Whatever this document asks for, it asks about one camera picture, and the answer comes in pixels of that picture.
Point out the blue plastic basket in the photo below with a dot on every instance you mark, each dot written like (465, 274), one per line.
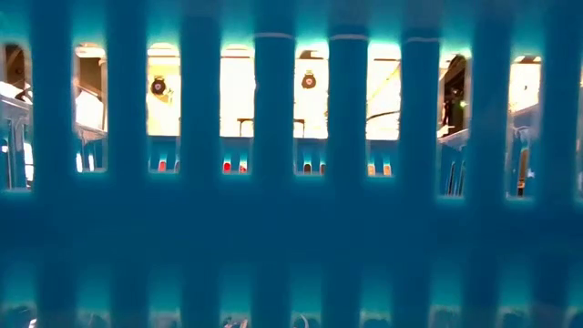
(291, 218)

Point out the black round object red centre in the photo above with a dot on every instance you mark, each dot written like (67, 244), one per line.
(309, 81)
(158, 86)

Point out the dark equipment with green light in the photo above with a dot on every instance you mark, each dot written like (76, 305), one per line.
(455, 91)

